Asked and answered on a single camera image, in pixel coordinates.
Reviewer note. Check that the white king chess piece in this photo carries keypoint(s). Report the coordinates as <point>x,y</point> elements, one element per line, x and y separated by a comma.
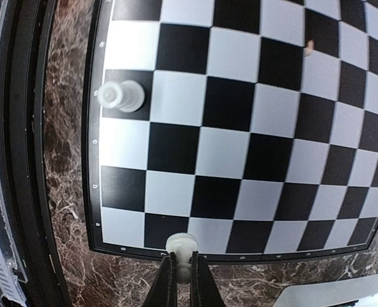
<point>127,96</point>

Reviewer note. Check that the white divided plastic tray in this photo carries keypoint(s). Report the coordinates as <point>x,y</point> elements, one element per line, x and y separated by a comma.
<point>330,293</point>

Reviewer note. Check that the black and grey chessboard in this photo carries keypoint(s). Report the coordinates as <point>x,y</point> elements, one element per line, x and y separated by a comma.
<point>258,134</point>

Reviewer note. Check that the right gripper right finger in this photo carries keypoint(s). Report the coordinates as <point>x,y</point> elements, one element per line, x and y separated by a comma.
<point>203,289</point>

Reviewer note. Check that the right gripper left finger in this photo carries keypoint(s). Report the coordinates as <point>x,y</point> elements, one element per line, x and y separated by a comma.
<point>163,291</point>

